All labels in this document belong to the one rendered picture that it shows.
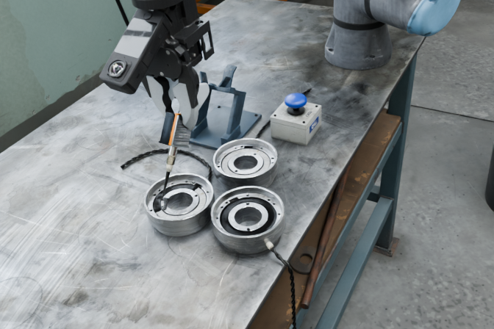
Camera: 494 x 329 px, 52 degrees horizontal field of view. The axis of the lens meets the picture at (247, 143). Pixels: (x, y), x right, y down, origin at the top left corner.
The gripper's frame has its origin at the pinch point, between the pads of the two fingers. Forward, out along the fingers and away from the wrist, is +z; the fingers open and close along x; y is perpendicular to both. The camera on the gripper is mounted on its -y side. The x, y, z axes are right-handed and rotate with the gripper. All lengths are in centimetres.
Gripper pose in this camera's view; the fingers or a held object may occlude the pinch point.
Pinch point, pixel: (178, 123)
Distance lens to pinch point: 76.1
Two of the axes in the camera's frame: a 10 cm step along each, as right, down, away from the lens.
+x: -8.7, -2.4, 4.4
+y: 4.9, -5.9, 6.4
